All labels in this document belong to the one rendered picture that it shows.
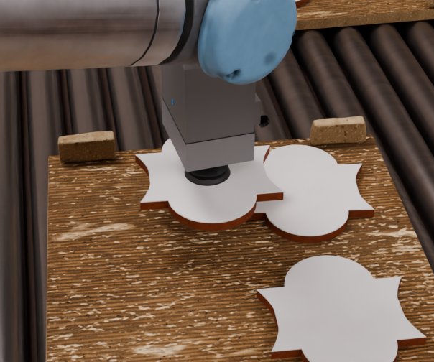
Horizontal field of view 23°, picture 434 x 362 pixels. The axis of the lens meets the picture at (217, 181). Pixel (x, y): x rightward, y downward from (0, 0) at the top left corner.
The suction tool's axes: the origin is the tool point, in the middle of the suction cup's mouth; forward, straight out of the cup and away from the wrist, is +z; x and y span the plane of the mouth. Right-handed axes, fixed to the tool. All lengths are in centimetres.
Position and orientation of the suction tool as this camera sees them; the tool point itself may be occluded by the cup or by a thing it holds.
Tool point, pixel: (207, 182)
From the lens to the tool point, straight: 98.7
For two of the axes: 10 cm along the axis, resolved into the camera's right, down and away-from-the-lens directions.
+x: -9.6, 1.7, -2.4
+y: -2.9, -5.6, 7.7
